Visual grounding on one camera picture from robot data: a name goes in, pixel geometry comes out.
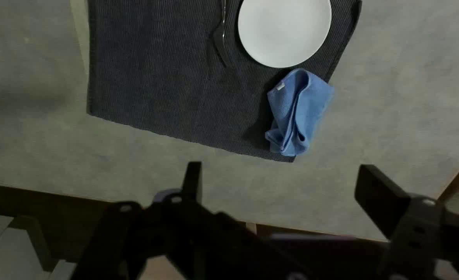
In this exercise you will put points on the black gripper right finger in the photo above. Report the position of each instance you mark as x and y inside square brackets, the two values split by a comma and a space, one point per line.
[421, 233]

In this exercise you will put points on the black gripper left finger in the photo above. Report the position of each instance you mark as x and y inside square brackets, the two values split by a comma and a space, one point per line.
[187, 238]

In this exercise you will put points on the blue microfibre cloth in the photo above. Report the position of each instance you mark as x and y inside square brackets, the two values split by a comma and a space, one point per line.
[296, 110]

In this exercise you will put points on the white round plate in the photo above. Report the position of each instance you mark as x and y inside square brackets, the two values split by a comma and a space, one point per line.
[285, 31]

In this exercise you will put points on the dark grey woven placemat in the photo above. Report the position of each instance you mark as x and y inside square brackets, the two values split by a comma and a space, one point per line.
[161, 71]

